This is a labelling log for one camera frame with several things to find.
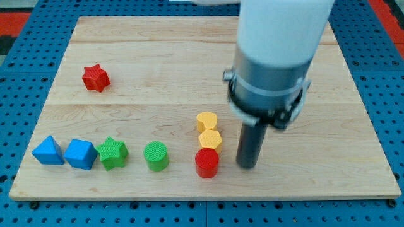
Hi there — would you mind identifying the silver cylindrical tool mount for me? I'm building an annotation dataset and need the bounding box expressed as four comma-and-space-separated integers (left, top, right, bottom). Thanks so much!
223, 48, 311, 130

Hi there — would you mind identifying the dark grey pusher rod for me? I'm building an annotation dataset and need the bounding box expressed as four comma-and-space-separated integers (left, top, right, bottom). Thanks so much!
236, 123, 268, 169

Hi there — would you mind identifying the red cylinder block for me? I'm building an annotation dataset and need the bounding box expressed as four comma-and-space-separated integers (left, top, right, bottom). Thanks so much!
195, 148, 219, 178

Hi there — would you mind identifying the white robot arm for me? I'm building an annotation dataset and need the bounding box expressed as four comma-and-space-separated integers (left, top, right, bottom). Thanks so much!
223, 0, 335, 169

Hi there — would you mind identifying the green star block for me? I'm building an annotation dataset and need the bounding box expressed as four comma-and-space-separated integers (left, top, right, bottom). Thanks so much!
95, 137, 128, 171

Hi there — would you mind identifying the red star block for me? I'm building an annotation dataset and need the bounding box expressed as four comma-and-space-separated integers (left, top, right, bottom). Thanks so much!
82, 64, 110, 93

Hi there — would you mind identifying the yellow hexagon block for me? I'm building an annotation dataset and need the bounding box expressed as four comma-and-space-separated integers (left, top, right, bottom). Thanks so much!
198, 129, 223, 154

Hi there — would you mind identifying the yellow heart block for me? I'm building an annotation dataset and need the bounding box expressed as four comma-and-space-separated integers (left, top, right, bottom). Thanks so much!
196, 112, 218, 132

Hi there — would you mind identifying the green cylinder block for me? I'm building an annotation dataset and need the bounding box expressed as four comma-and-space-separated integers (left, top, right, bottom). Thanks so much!
143, 141, 169, 172

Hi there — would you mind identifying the wooden board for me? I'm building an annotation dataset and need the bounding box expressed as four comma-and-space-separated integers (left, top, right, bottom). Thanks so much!
9, 17, 401, 201

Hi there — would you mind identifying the blue cube block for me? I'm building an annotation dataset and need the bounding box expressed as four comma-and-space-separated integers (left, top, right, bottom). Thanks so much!
64, 139, 98, 170

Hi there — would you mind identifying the blue triangle block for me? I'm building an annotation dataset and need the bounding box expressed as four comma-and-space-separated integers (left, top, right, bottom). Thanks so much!
32, 136, 64, 165

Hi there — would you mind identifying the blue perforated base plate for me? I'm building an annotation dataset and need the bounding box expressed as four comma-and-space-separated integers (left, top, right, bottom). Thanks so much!
1, 1, 403, 226

